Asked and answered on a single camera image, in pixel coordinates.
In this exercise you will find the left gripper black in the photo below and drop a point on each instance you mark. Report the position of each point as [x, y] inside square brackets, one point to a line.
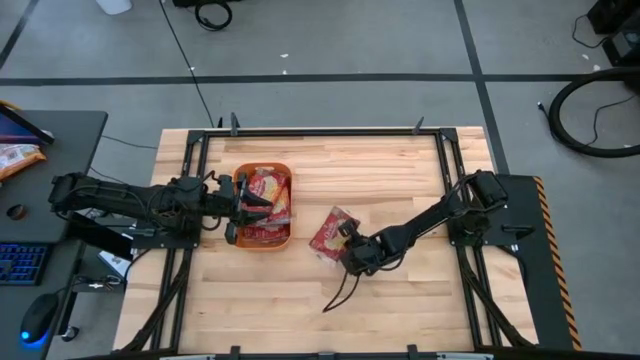
[225, 200]

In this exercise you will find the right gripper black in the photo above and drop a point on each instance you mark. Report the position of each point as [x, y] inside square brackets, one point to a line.
[362, 255]

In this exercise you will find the red popcorn bag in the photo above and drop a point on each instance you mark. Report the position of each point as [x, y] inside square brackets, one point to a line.
[327, 239]
[267, 182]
[262, 234]
[283, 207]

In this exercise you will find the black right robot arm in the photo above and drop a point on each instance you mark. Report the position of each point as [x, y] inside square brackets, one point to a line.
[430, 220]

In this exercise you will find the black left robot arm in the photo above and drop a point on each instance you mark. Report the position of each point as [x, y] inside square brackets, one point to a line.
[115, 195]

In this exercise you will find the orange plastic basket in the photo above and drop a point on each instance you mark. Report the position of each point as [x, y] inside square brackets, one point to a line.
[260, 247]

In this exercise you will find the black desk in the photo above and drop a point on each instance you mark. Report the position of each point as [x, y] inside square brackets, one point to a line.
[75, 150]

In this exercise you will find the black hazard-striped platform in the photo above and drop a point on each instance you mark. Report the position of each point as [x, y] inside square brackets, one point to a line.
[530, 260]

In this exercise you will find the black keyboard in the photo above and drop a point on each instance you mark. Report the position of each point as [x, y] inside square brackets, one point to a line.
[22, 264]

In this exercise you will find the small round brown object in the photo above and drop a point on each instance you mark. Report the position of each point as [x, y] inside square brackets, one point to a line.
[16, 212]

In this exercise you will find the black computer mouse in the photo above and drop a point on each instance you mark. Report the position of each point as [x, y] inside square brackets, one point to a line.
[37, 317]

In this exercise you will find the orange snack bag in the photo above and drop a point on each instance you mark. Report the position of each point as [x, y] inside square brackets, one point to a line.
[20, 159]

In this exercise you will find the black laptop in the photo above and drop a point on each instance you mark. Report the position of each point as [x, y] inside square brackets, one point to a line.
[20, 125]

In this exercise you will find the white bin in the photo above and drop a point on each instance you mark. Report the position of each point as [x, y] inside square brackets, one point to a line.
[114, 5]

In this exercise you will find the black floor equipment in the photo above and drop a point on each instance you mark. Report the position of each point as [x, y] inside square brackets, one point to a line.
[622, 40]

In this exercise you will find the black frame bracket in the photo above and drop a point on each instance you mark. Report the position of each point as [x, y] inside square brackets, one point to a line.
[233, 124]
[412, 351]
[235, 352]
[417, 126]

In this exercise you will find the black metal table frame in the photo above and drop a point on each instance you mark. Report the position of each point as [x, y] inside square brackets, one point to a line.
[325, 133]

